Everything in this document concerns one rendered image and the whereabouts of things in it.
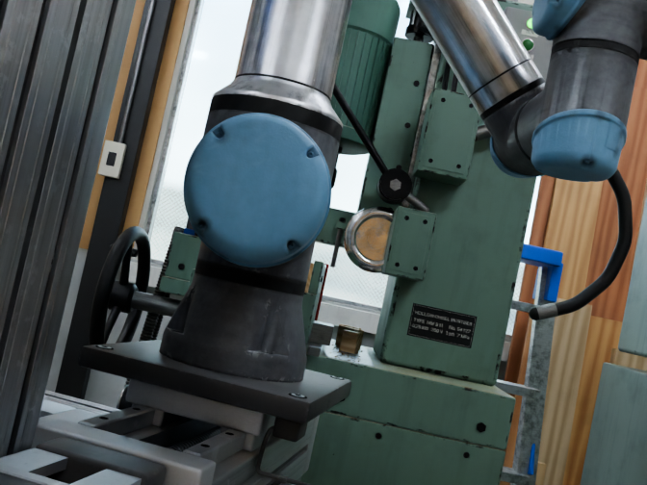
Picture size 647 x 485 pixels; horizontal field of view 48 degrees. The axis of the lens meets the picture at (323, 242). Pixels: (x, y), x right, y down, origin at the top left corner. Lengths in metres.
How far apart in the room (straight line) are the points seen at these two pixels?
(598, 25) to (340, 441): 0.82
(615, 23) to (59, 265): 0.52
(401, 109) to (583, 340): 1.49
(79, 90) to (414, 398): 0.81
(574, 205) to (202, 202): 2.39
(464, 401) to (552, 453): 1.46
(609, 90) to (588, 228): 2.23
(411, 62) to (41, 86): 0.96
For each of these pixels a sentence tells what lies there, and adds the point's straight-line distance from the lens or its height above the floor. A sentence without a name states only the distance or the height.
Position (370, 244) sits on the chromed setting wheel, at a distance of 1.33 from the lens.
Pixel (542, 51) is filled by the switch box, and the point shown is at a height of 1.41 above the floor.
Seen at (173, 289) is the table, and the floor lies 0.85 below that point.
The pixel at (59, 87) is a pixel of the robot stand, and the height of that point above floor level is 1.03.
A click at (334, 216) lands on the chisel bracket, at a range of 1.43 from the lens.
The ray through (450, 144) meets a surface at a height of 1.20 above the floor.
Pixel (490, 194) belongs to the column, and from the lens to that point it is 1.40.
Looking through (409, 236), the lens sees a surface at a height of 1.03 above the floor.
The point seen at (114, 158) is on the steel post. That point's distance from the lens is 2.80.
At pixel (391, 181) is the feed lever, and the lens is 1.32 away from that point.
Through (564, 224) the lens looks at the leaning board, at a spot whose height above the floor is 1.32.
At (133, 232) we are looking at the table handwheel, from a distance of 1.46.
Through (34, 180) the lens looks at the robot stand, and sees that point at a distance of 0.62.
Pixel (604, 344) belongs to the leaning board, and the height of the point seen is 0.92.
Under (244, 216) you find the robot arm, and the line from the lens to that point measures 0.57.
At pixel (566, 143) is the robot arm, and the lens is 0.66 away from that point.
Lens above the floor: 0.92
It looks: 3 degrees up
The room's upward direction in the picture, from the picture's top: 12 degrees clockwise
